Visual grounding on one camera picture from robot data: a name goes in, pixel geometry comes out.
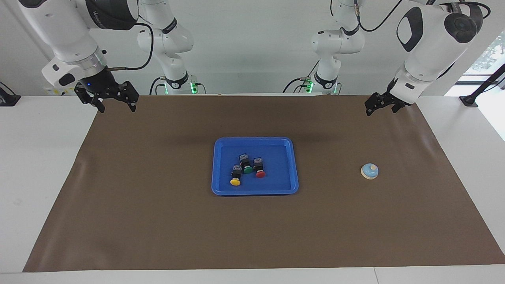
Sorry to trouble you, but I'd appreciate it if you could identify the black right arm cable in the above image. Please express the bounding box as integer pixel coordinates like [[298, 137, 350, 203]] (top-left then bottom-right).
[[106, 22, 154, 71]]

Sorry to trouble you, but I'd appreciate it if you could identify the black base cable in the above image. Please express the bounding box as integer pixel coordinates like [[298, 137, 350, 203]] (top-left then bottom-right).
[[149, 76, 168, 95], [283, 59, 320, 94]]

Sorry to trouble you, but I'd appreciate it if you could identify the white wall socket box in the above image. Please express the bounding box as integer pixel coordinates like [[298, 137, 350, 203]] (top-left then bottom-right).
[[43, 85, 76, 96]]

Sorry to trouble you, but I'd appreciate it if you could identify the black left base cable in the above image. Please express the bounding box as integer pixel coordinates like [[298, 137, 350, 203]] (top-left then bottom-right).
[[283, 59, 320, 94]]

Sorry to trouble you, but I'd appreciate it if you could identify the black angled stand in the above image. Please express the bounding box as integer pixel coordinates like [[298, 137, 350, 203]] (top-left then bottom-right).
[[459, 63, 505, 108]]

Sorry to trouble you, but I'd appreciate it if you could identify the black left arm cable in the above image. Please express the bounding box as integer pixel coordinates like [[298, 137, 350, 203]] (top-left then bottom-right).
[[354, 0, 492, 79]]

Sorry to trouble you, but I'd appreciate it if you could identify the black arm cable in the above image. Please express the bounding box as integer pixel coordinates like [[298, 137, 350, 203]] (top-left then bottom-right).
[[354, 0, 492, 79], [106, 22, 154, 71]]

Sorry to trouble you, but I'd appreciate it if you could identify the blue plastic tray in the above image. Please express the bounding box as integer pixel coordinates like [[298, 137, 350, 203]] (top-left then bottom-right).
[[211, 136, 299, 196]]

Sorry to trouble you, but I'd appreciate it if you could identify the blue service bell cream base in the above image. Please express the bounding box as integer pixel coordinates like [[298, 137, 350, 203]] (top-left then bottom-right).
[[360, 163, 379, 180]]

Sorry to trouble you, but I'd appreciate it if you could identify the black right base cable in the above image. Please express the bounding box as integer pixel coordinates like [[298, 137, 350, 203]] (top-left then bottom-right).
[[149, 76, 168, 95]]

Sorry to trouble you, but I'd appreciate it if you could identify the brown table mat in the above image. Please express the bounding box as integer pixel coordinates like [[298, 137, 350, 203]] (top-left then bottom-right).
[[22, 95, 505, 273]]

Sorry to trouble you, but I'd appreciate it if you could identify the black table clamp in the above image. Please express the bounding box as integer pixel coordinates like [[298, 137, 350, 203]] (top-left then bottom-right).
[[0, 82, 21, 107]]

